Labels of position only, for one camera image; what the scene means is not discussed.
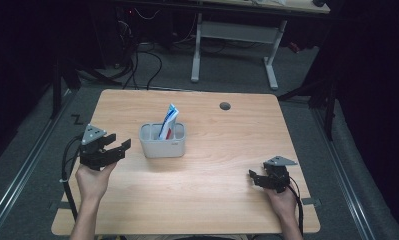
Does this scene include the black metal stand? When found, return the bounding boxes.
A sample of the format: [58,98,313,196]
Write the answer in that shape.
[276,74,340,142]
[49,54,82,120]

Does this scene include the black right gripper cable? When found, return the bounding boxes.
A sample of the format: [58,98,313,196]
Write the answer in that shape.
[288,175,305,236]

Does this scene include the translucent grey plastic container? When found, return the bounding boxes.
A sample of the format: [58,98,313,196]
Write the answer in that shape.
[139,122,187,159]

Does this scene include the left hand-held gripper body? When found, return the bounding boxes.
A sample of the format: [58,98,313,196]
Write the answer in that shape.
[79,123,118,172]

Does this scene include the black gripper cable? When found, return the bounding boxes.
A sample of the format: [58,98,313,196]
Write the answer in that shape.
[288,175,305,236]
[60,134,85,222]

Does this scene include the metal floor rail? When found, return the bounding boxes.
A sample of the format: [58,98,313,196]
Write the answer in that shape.
[311,107,378,240]
[0,89,78,236]

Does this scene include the person's left hand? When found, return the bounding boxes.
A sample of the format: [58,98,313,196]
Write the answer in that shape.
[74,161,118,204]

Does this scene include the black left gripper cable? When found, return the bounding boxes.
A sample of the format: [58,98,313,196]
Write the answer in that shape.
[60,134,85,222]

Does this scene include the white-legged wooden desk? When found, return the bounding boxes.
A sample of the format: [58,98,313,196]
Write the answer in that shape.
[190,0,331,91]

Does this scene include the white red blue toothpaste tube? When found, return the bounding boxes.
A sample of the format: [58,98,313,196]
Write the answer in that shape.
[158,103,181,141]

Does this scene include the black floor cables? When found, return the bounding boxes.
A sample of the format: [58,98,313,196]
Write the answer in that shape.
[115,8,201,91]

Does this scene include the person's right hand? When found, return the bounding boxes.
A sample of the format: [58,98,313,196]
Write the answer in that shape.
[264,184,298,219]

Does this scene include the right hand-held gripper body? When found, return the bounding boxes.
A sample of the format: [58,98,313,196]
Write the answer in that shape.
[262,155,298,194]

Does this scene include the small red object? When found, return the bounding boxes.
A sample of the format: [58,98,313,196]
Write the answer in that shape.
[287,41,302,54]

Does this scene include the black zigzag floor tape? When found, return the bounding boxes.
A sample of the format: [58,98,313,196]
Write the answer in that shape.
[70,113,85,126]

